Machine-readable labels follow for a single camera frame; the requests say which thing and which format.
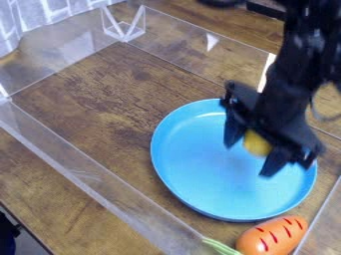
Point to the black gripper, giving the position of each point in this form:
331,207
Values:
275,114

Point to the yellow toy lemon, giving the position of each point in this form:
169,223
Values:
256,143

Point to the blue oval tray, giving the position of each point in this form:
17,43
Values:
213,178

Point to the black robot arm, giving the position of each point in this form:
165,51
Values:
307,64

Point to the orange toy carrot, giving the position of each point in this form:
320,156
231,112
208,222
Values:
275,237

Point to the dark object at lower left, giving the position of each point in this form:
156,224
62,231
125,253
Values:
9,233

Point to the white patterned curtain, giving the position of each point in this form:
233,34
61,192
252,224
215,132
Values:
25,15

